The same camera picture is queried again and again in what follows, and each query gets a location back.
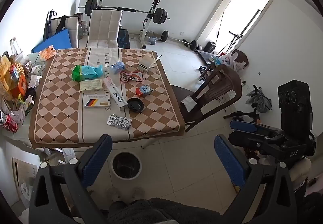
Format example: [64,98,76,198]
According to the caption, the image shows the white striped medicine box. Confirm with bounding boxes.
[83,93,111,108]

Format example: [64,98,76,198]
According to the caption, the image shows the pale yellow paper packet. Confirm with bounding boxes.
[79,79,103,92]

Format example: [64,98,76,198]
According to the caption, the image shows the red white snack wrapper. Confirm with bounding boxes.
[120,71,144,83]

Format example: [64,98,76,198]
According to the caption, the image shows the blue white plastic wrapper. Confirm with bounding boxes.
[111,61,125,74]

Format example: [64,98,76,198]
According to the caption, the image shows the white round trash bin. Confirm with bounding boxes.
[111,151,142,181]

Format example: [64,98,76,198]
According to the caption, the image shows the grey cloth on floor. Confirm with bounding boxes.
[245,85,273,114]

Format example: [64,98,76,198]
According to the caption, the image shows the dark brown plastic chair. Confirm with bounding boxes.
[172,64,242,132]

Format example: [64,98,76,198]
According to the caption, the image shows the red soda can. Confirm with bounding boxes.
[1,114,18,133]

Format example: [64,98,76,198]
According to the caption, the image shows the silver pill blister pack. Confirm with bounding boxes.
[107,114,132,131]

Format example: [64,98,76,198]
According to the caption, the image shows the white table leg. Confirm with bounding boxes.
[141,138,160,149]

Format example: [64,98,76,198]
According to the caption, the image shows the brown checkered tablecloth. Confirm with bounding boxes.
[28,47,185,148]

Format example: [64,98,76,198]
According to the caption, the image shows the white pink toothpaste box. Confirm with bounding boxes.
[103,76,127,110]

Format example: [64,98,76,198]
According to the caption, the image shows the orange box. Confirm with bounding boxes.
[10,74,28,98]

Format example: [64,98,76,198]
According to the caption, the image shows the red blue small carton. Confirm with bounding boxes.
[135,85,153,98]

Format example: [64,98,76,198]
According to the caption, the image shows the black round ashtray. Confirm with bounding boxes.
[127,97,145,113]

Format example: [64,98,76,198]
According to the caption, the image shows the green blue snack bag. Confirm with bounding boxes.
[72,65,104,82]

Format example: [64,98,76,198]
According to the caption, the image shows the white milk carton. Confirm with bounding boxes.
[137,56,160,74]

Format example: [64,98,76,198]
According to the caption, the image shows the floor barbell with plates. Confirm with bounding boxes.
[153,30,199,51]

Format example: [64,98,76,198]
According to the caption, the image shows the orange snack packet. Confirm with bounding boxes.
[38,45,57,62]

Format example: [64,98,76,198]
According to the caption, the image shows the blue folded mat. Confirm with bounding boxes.
[31,29,76,53]

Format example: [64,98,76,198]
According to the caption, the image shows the black blue floor box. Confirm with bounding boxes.
[117,28,130,49]

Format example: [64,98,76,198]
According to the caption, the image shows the white padded chair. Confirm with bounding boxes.
[86,9,122,48]

